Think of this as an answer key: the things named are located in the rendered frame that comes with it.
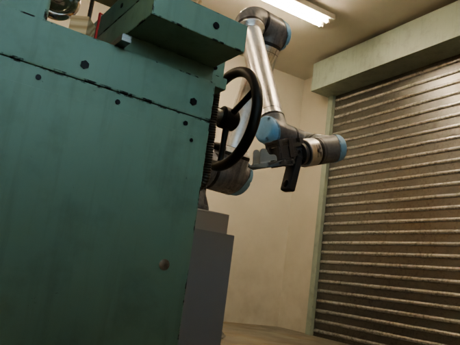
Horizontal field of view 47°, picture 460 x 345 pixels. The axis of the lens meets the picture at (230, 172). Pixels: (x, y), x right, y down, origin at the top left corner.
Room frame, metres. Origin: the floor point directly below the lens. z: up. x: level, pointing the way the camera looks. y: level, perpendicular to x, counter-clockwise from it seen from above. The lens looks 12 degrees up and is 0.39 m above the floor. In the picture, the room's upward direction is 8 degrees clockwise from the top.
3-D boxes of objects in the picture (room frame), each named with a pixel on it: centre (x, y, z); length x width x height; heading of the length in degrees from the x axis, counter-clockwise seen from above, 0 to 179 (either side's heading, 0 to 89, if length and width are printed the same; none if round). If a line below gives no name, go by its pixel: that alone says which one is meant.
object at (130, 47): (1.20, 0.26, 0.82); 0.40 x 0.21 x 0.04; 33
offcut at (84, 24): (0.96, 0.33, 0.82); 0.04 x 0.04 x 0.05; 86
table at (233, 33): (1.21, 0.21, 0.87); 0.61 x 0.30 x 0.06; 33
